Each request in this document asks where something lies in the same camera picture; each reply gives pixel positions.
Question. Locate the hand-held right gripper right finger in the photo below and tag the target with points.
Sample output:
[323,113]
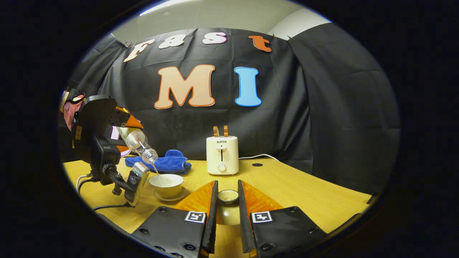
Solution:
[245,229]

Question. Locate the cream saucer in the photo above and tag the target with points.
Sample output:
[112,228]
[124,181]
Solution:
[175,198]

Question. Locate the black backdrop cloth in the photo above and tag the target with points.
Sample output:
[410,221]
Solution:
[322,107]

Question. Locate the cream teacup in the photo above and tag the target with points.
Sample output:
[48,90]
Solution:
[166,184]

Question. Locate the toast bread slice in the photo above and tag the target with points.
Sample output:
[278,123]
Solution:
[226,130]
[216,131]

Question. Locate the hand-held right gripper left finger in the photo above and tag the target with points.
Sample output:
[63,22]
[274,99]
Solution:
[211,229]

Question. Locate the clear water bottle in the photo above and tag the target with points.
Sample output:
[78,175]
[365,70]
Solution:
[138,143]

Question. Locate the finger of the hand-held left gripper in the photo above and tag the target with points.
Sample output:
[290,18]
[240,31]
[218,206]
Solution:
[122,148]
[131,120]

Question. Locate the cream teacup lid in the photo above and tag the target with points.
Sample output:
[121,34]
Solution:
[228,211]

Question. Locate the white toaster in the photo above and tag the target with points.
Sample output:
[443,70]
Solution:
[222,154]

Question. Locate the blue towel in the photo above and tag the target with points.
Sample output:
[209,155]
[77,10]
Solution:
[168,163]

